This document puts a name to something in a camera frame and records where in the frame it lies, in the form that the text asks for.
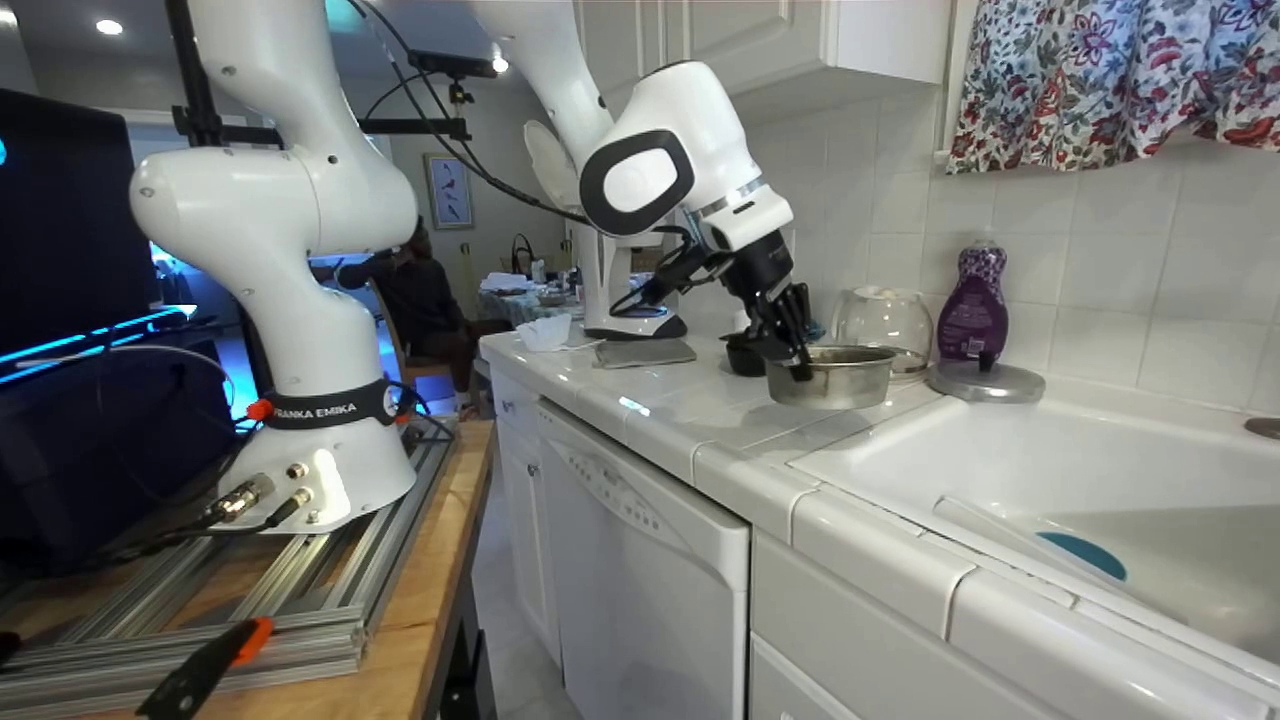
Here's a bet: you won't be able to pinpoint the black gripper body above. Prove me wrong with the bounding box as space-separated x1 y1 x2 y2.
715 232 807 326

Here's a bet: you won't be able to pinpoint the white kitchen sink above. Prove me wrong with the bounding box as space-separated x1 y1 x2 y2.
793 394 1280 673

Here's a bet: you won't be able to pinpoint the glass coffee carafe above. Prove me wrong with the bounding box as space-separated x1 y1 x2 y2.
837 283 937 375

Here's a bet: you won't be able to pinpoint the white coffee maker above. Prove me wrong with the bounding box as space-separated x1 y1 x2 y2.
520 115 690 344

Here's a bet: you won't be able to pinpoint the purple dish soap bottle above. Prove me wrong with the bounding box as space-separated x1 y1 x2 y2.
932 238 1016 375

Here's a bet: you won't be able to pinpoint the white upper cabinet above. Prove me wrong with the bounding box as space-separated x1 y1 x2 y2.
570 0 959 94

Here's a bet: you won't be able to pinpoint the white dishwasher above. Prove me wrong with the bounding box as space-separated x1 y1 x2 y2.
532 394 754 720

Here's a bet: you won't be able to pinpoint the white lower cabinets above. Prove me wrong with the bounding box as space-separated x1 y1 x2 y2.
485 356 1280 720

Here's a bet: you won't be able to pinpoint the seated person in dark clothes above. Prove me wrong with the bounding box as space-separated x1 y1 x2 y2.
335 223 485 398

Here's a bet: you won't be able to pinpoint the floral window curtain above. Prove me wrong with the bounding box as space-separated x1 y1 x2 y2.
941 0 1280 178

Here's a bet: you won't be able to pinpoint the black computer monitor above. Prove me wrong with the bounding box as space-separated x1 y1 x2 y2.
0 84 247 579

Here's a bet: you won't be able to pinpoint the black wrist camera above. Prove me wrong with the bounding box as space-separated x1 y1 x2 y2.
658 228 730 296

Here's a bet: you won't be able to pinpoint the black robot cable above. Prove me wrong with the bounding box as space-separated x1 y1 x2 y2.
349 0 712 314

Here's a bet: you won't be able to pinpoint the framed wall picture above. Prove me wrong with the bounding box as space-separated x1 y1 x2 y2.
423 146 481 234

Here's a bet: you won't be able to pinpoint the black camera on boom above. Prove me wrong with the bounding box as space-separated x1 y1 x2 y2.
166 48 499 146

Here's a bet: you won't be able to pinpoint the aluminium base frame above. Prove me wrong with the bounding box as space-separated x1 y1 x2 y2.
0 420 459 689

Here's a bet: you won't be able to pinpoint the orange handled black clamp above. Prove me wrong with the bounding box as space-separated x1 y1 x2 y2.
131 613 281 720

